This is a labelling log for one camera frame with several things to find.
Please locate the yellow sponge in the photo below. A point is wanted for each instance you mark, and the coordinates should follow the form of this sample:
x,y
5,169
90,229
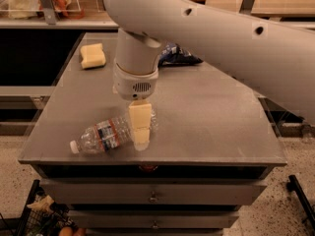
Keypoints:
x,y
92,56

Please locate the clear plastic bin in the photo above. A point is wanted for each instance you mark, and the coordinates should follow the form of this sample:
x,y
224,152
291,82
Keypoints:
x,y
26,9

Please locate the grey drawer cabinet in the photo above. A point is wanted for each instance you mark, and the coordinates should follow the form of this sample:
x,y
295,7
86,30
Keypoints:
x,y
210,155

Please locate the black metal stand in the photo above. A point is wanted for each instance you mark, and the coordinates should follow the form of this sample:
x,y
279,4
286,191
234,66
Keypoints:
x,y
293,186

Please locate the metal shelf rack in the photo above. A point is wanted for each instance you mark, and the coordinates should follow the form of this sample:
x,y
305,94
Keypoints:
x,y
49,13

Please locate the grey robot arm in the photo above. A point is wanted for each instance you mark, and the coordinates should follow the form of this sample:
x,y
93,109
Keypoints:
x,y
275,60

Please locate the blue snack bag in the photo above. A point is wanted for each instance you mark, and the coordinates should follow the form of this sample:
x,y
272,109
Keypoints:
x,y
173,54

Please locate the black wire basket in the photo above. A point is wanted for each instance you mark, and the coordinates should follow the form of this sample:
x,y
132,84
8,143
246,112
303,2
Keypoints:
x,y
42,216

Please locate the clear plastic water bottle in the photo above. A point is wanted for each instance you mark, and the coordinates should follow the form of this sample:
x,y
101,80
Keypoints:
x,y
106,136

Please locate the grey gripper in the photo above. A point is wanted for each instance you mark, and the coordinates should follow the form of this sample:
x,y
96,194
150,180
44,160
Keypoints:
x,y
134,85

